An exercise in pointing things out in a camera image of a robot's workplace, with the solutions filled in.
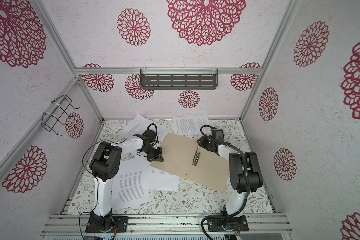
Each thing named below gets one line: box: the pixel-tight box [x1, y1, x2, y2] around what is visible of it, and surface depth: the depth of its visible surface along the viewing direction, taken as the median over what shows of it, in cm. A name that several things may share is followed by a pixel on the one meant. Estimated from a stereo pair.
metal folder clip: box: [192, 146, 201, 166], surface depth 99 cm
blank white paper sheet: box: [144, 173, 180, 192], surface depth 90 cm
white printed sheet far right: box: [172, 115, 211, 135], surface depth 122 cm
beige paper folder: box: [150, 132, 229, 193], surface depth 96 cm
